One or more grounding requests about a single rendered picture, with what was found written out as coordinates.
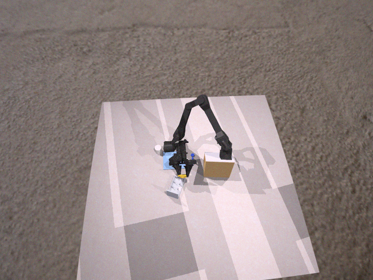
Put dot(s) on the white dish rack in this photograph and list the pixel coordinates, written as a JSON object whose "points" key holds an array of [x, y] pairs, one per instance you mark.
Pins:
{"points": [[175, 187]]}

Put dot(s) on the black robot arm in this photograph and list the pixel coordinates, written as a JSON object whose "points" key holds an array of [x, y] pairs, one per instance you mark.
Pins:
{"points": [[221, 137]]}

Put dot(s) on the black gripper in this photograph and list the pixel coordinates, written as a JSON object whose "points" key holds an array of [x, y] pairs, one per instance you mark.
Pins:
{"points": [[188, 163]]}

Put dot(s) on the light blue flat mat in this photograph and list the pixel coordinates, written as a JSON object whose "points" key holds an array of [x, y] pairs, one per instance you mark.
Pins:
{"points": [[166, 157]]}

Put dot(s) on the white cylinder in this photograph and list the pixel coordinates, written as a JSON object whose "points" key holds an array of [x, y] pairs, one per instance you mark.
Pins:
{"points": [[158, 149]]}

